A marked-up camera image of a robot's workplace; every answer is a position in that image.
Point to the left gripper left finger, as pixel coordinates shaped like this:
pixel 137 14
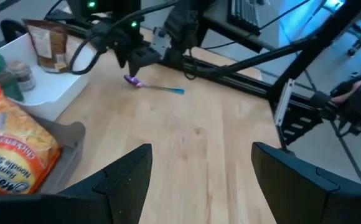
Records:
pixel 127 183

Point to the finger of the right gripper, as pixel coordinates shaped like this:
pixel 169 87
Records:
pixel 132 70
pixel 139 67

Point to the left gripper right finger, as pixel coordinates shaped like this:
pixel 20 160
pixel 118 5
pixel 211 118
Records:
pixel 289 186

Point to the brown snack pouch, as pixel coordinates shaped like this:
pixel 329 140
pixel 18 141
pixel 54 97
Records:
pixel 51 46

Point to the small glass jar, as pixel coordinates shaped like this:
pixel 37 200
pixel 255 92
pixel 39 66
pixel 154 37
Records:
pixel 23 76

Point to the orange ramen packet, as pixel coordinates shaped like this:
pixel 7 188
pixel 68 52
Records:
pixel 12 140

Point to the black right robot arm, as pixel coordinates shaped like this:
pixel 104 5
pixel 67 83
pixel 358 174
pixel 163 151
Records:
pixel 180 21

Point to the dark grey translucent bin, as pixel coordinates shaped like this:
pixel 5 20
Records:
pixel 68 140

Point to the white plastic bin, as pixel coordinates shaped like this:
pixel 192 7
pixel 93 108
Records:
pixel 56 87

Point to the person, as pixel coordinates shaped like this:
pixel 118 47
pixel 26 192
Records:
pixel 354 102

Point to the black mesh computer case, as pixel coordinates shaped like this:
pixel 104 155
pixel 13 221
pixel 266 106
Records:
pixel 246 15

